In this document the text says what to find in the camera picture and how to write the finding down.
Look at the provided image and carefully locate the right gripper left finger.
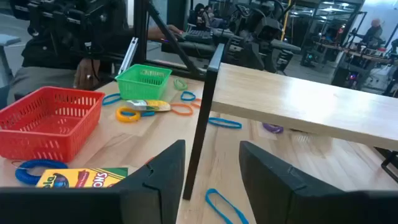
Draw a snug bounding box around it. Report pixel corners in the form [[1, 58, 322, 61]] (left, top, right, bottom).
[[0, 139, 187, 224]]

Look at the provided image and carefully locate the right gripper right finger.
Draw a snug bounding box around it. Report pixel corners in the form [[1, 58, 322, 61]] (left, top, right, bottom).
[[238, 141, 398, 224]]

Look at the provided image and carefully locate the crayon box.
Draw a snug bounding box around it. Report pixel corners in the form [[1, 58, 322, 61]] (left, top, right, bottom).
[[35, 167, 129, 189]]

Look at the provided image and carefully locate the blue rubber band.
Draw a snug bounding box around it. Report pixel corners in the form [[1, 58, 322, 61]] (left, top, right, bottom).
[[121, 110, 155, 118], [207, 117, 243, 130], [205, 188, 250, 224], [101, 93, 123, 106], [180, 90, 197, 102]]

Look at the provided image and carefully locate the green plastic basket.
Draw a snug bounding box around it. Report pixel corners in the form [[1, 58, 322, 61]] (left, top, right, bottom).
[[114, 63, 173, 101]]

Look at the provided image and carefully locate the red plastic basket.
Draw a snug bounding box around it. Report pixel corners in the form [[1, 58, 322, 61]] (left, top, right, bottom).
[[0, 86, 106, 163]]

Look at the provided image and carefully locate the green coil wristband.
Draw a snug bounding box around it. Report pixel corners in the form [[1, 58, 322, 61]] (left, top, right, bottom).
[[173, 78, 188, 91]]

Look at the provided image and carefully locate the blue coil wristband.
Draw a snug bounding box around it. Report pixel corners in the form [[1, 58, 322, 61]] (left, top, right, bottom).
[[11, 159, 69, 186]]

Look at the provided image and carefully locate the purple rubber band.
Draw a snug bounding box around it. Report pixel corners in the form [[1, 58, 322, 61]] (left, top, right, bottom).
[[261, 122, 284, 135]]

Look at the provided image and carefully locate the long wooden box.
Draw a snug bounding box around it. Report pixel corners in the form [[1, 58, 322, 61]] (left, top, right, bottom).
[[182, 43, 398, 200]]

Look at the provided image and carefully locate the orange rubber band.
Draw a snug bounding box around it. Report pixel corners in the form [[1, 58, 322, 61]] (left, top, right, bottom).
[[170, 103, 195, 117]]

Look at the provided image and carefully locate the person's hand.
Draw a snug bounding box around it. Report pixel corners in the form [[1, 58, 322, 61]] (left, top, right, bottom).
[[147, 24, 185, 42], [73, 58, 101, 90]]

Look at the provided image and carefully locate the silver aluminium bar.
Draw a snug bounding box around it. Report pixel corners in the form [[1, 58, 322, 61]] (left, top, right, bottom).
[[117, 37, 139, 76]]

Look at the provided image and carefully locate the cluttered background workbench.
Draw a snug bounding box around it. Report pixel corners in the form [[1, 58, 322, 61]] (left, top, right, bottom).
[[313, 40, 398, 91]]

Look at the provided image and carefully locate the person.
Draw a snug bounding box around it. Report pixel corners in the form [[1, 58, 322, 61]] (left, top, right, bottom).
[[203, 5, 228, 29], [188, 2, 206, 30], [6, 6, 184, 106], [360, 17, 384, 47]]

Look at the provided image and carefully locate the black keyboard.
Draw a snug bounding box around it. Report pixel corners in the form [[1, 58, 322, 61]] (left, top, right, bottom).
[[182, 28, 215, 45]]

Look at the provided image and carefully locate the yellow vertical pole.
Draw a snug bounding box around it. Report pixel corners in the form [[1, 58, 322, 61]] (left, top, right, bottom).
[[280, 0, 293, 41]]

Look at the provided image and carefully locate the black teleoperation rig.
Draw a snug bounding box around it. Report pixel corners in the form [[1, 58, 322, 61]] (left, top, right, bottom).
[[9, 0, 125, 60]]

